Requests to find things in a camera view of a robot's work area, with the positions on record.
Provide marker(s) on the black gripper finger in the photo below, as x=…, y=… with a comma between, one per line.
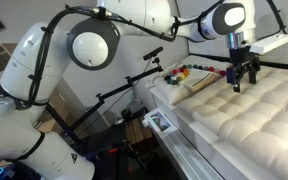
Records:
x=236, y=76
x=254, y=71

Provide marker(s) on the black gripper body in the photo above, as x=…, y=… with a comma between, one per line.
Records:
x=242, y=56

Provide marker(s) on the colorful felt ball garland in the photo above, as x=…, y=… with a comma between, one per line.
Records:
x=185, y=71

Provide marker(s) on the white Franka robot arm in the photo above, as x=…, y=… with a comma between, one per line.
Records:
x=24, y=66

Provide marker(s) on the white book with green stripe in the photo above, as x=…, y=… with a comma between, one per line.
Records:
x=200, y=80

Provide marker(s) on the large white tufted cushion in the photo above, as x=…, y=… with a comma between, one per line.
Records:
x=257, y=113

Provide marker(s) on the white bench base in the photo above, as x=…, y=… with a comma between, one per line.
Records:
x=197, y=143

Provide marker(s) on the white framed photo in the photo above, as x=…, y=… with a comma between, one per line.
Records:
x=160, y=121

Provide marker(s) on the grey round jar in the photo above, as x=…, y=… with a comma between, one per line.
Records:
x=136, y=106

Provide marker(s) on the brown wooden side table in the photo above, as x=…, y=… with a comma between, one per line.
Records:
x=137, y=131

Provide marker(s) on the black round gadget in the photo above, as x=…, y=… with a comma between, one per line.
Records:
x=126, y=114

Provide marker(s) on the small red tool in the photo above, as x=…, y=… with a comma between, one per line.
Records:
x=113, y=150

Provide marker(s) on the black low platform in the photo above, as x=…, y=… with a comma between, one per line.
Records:
x=104, y=140

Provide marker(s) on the light wooden shelf unit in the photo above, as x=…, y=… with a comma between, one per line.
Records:
x=64, y=103

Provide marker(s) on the black bench back rail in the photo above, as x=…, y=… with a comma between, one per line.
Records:
x=284, y=64

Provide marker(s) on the black stereo camera bar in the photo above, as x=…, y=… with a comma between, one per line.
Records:
x=152, y=53

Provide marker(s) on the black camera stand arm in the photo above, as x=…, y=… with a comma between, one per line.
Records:
x=117, y=90

